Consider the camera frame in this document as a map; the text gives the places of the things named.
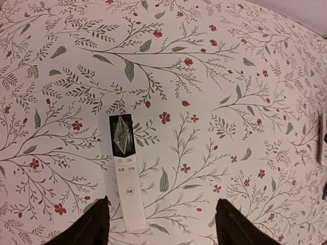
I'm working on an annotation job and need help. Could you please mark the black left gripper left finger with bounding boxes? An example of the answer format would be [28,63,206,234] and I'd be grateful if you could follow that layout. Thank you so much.
[47,197,110,245]

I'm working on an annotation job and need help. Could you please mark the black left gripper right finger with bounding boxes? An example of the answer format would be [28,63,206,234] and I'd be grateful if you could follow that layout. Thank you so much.
[215,199,276,245]

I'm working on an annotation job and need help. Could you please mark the small white remote control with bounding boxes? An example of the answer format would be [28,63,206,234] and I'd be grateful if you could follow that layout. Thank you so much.
[318,113,326,167]

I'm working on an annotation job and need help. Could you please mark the floral patterned table mat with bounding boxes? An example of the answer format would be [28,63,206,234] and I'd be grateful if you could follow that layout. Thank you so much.
[1,1,326,244]

